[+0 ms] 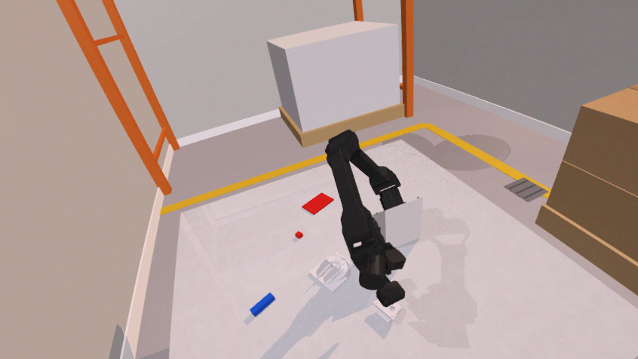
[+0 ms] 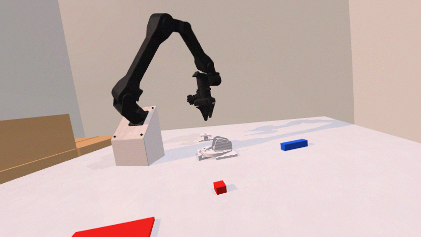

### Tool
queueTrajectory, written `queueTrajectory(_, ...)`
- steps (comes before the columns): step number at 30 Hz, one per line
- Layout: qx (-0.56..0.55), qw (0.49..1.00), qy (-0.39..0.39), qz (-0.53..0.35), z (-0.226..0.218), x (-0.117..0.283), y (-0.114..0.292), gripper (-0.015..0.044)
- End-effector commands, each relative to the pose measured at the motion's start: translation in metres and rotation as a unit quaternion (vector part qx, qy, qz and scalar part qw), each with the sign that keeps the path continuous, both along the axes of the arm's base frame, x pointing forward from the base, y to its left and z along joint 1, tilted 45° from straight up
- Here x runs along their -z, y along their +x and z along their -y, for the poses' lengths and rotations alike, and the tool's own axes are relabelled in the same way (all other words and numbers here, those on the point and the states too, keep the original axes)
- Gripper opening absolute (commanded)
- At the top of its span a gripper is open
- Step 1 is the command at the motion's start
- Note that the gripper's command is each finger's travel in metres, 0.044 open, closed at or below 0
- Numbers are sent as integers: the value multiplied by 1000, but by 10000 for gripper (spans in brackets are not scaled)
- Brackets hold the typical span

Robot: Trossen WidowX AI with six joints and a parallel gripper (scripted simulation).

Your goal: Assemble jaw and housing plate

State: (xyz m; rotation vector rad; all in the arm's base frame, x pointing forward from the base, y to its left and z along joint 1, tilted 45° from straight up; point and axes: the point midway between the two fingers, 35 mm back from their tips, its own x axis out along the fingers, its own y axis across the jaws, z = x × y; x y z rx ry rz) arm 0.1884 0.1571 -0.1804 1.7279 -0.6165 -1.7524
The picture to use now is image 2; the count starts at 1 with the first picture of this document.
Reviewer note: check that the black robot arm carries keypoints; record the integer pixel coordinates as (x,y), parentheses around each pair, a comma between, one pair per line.
(159,28)

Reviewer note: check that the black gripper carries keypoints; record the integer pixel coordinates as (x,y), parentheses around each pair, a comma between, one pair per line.
(206,103)

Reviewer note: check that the blue rectangular block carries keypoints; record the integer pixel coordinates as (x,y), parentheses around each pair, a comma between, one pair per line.
(294,144)

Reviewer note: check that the red cube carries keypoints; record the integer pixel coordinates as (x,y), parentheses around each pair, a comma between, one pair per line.
(220,187)

